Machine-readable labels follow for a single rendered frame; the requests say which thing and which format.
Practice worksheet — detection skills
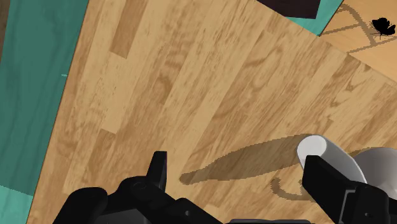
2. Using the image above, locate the white cylinder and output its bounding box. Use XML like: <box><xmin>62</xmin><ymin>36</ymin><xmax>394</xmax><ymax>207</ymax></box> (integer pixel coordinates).
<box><xmin>296</xmin><ymin>134</ymin><xmax>368</xmax><ymax>185</ymax></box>

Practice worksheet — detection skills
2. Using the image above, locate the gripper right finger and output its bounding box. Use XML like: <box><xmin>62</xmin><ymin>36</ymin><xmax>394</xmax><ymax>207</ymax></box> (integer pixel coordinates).
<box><xmin>302</xmin><ymin>155</ymin><xmax>397</xmax><ymax>224</ymax></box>

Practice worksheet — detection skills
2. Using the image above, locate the white round bowl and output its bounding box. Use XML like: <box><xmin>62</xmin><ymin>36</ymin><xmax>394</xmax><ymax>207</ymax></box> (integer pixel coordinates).
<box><xmin>352</xmin><ymin>146</ymin><xmax>397</xmax><ymax>201</ymax></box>

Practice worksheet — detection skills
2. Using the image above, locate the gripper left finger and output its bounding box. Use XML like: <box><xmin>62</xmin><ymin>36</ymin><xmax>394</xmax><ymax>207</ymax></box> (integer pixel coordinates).
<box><xmin>52</xmin><ymin>151</ymin><xmax>224</xmax><ymax>224</ymax></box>

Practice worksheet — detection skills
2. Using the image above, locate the black butterfly-shaped figure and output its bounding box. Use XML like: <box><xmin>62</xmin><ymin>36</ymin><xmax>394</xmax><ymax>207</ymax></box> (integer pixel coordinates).
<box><xmin>370</xmin><ymin>17</ymin><xmax>397</xmax><ymax>40</ymax></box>

